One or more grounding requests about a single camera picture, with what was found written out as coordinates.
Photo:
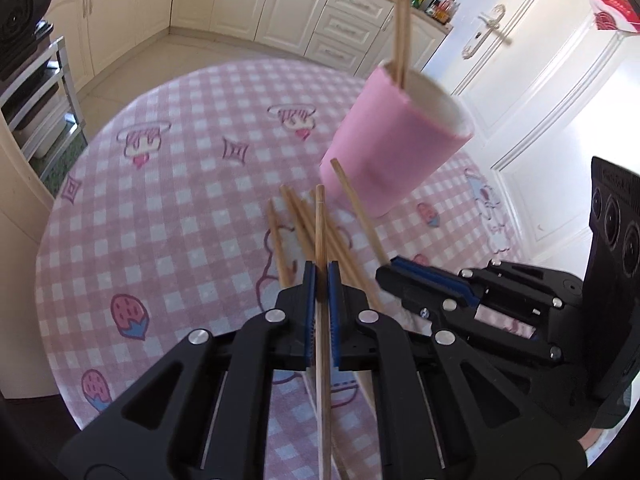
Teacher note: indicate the pink checkered tablecloth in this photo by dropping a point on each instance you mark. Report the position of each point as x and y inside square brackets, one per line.
[175, 210]

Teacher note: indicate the cream kitchen cabinet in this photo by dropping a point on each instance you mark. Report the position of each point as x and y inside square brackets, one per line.
[417, 42]
[115, 15]
[250, 5]

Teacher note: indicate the pink chopstick holder cup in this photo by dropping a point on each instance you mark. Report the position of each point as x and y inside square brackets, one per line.
[390, 150]

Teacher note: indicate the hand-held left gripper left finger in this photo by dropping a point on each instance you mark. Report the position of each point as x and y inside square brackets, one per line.
[310, 310]

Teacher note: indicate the white panel door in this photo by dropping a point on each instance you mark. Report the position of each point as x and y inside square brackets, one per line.
[525, 70]

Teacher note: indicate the metal storage rack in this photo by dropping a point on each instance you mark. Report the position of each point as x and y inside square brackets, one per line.
[45, 110]

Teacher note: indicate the cream drawer unit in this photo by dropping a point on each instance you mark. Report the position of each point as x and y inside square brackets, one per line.
[345, 25]

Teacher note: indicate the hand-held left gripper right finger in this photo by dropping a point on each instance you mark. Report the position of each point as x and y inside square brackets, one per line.
[334, 310]

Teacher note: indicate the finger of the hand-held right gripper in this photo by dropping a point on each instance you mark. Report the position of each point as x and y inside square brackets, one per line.
[405, 290]
[435, 280]

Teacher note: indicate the long bamboo chopstick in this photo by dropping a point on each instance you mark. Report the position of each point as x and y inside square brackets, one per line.
[334, 234]
[297, 225]
[345, 260]
[357, 210]
[405, 35]
[277, 245]
[320, 230]
[398, 20]

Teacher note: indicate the black countertop oven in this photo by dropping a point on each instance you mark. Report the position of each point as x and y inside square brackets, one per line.
[20, 20]

